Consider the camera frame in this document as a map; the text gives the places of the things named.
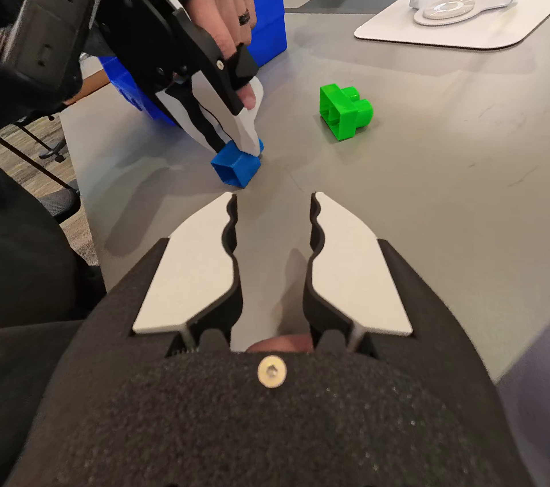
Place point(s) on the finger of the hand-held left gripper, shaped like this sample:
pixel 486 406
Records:
pixel 245 130
pixel 180 109

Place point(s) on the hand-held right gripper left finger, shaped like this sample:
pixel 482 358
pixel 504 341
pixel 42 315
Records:
pixel 193 276

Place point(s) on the wood-edged grey table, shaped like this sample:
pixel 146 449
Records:
pixel 90 87

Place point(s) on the person's right hand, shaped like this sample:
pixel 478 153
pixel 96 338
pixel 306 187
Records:
pixel 279 343

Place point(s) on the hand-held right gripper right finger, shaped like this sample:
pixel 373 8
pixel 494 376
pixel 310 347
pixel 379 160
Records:
pixel 356 276

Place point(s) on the black office chair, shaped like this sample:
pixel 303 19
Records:
pixel 60 203

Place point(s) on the blue single-stud toy block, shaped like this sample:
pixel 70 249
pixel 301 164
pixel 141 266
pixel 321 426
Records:
pixel 238 167

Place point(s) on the person's left hand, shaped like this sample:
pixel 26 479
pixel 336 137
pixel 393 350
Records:
pixel 223 1

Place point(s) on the person's dark trousers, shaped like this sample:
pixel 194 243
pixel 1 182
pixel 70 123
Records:
pixel 34 281

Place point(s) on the blue plastic bin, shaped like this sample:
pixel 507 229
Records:
pixel 270 23

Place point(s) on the green two-stud toy block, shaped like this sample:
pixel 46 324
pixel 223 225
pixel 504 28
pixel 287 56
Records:
pixel 341 113

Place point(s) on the grey desk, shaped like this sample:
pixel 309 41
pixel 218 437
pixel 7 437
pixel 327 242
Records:
pixel 429 195

